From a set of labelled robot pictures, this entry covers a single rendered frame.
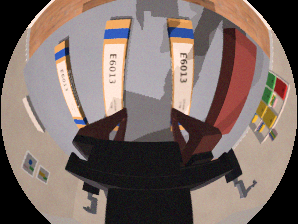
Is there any white electrode pack with blue and orange bands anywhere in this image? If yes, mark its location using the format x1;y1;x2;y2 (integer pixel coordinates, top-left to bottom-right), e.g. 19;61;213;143
167;18;194;115

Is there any white welding electrode pack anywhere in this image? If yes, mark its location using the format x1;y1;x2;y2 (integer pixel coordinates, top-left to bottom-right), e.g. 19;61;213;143
102;19;132;117

